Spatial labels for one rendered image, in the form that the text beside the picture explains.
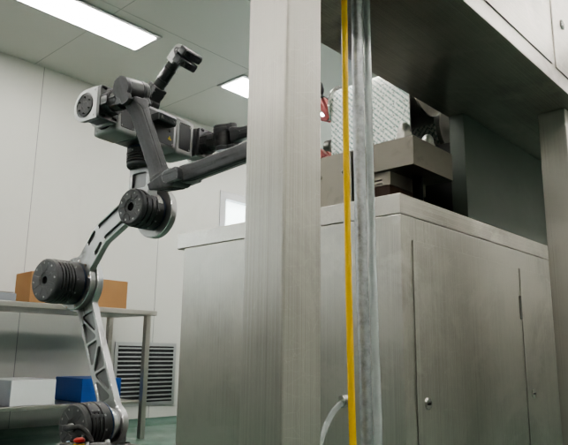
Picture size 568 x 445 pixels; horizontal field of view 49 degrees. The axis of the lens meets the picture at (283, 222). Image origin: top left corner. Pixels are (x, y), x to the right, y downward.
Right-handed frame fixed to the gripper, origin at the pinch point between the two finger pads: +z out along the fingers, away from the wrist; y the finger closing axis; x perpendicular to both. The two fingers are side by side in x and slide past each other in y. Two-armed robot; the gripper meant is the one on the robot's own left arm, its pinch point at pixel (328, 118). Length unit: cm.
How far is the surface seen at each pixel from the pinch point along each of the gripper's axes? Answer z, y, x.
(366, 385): 82, 65, -9
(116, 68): -321, -136, -110
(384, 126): 21.0, 5.6, 8.8
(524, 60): 49, 21, 37
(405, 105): 22.3, 5.7, 15.7
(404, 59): 37, 35, 25
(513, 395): 81, -10, -21
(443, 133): 27.4, -7.8, 14.7
